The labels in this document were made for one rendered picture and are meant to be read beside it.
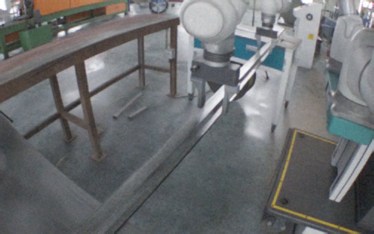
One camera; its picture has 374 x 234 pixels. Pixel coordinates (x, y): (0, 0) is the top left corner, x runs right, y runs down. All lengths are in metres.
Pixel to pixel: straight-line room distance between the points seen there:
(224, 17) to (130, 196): 0.35
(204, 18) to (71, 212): 0.43
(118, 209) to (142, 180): 0.08
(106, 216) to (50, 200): 0.15
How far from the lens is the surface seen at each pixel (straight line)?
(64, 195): 0.51
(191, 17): 0.39
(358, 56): 0.69
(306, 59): 3.94
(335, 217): 1.11
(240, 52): 1.83
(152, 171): 0.48
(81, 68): 1.35
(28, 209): 0.53
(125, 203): 0.44
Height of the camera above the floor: 1.10
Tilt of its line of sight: 33 degrees down
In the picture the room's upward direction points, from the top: 2 degrees clockwise
